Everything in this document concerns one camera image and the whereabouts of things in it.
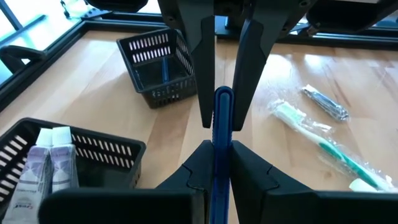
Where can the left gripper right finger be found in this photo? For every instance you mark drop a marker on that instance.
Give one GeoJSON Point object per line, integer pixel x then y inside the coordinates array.
{"type": "Point", "coordinates": [248, 174]}

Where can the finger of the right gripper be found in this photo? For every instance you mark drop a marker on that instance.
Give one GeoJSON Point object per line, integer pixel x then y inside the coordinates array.
{"type": "Point", "coordinates": [203, 62]}
{"type": "Point", "coordinates": [252, 62]}

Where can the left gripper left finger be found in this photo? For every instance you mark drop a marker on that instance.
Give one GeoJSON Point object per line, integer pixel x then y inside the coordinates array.
{"type": "Point", "coordinates": [199, 168]}

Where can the blue plastic comb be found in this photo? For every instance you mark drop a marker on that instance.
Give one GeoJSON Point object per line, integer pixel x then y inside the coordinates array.
{"type": "Point", "coordinates": [164, 70]}
{"type": "Point", "coordinates": [222, 118]}

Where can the black plastic slotted basket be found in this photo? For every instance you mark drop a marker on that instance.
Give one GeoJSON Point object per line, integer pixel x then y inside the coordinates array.
{"type": "Point", "coordinates": [168, 90]}
{"type": "Point", "coordinates": [105, 168]}

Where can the green white toothbrush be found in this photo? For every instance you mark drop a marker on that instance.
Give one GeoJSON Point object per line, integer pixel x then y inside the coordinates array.
{"type": "Point", "coordinates": [311, 132]}

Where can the silver nail clipper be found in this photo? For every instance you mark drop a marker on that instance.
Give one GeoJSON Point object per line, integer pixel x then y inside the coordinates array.
{"type": "Point", "coordinates": [326, 104]}

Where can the small white-capped toothpaste tube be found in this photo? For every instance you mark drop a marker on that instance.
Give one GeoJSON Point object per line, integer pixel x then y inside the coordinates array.
{"type": "Point", "coordinates": [63, 165]}
{"type": "Point", "coordinates": [31, 174]}

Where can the black rounded equipment housing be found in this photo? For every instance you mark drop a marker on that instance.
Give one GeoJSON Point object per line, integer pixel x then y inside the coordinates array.
{"type": "Point", "coordinates": [118, 4]}
{"type": "Point", "coordinates": [351, 15]}

